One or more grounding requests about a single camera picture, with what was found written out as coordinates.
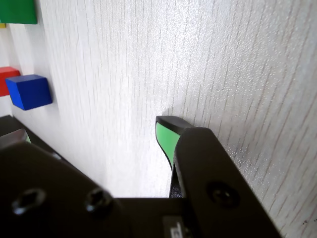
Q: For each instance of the green wooden cube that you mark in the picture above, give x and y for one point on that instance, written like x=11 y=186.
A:
x=17 y=11

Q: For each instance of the blue wooden cube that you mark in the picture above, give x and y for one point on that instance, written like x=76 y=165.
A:
x=29 y=91

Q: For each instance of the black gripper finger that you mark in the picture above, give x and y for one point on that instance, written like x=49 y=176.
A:
x=44 y=193

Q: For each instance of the red wooden cube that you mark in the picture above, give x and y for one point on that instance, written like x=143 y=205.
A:
x=6 y=81

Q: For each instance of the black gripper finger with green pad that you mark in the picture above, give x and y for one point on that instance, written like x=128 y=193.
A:
x=210 y=168

